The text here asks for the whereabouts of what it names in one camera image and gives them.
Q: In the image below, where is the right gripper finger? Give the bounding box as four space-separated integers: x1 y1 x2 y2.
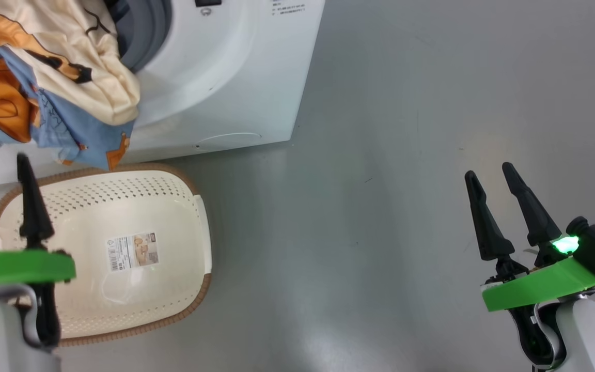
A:
502 162 562 247
464 171 516 261

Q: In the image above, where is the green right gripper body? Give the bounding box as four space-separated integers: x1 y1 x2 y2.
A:
482 235 595 370

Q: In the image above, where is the paper product label sticker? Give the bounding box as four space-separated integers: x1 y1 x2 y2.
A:
105 232 160 273

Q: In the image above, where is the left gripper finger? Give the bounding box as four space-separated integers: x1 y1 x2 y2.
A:
17 153 55 250

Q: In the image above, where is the grey rubber door seal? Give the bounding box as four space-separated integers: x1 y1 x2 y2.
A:
104 0 173 73

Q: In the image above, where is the cream basket with brown rim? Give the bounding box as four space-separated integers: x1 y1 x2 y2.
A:
0 163 213 347

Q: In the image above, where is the small printed text label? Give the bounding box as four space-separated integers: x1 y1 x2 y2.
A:
271 0 306 15

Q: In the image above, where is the white front-load washing machine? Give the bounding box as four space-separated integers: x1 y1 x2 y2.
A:
0 0 326 187

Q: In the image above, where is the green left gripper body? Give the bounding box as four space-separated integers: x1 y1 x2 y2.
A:
0 249 76 348

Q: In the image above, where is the round white filter cover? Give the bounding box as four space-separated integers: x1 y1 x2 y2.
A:
197 133 263 150

